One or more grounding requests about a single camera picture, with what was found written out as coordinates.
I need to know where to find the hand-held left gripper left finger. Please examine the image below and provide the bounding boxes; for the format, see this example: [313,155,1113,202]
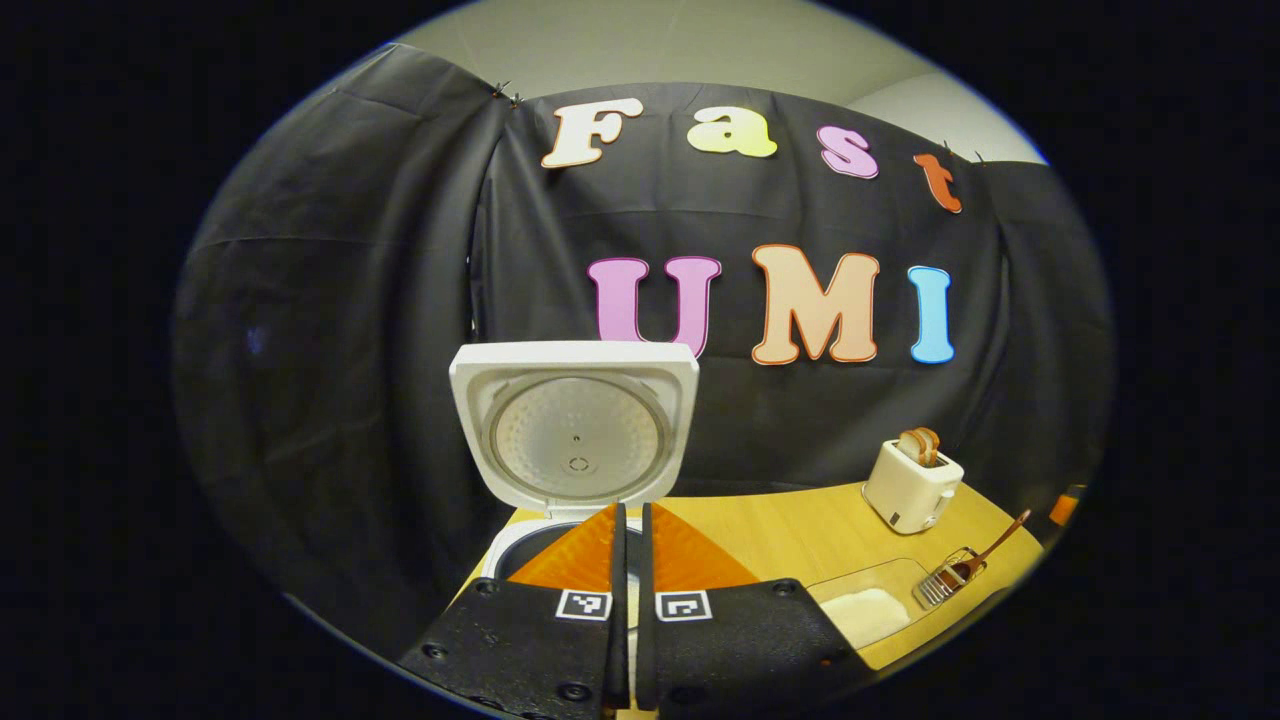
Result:
[398,503,631,720]

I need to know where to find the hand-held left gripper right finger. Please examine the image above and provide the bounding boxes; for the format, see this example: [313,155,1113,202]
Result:
[635,503,871,716]

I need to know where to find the brown wooden spoon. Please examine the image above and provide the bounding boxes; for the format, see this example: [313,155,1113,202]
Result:
[950,510,1032,586]

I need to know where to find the wire chopstick holder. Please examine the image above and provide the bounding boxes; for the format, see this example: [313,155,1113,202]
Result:
[912,547,986,609]

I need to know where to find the white rice cooker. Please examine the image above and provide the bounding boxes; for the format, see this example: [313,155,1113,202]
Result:
[449,340,701,631]

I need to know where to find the toasted bread slices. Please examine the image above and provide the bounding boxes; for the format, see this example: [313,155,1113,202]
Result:
[897,427,942,468]

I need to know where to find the white toaster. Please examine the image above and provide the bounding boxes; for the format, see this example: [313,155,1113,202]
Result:
[862,438,965,535]

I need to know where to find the clear plastic tray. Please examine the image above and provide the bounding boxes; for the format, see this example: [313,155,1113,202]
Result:
[805,558,939,651]

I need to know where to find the black backdrop cloth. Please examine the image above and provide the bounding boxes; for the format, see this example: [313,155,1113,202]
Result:
[172,42,1116,661]

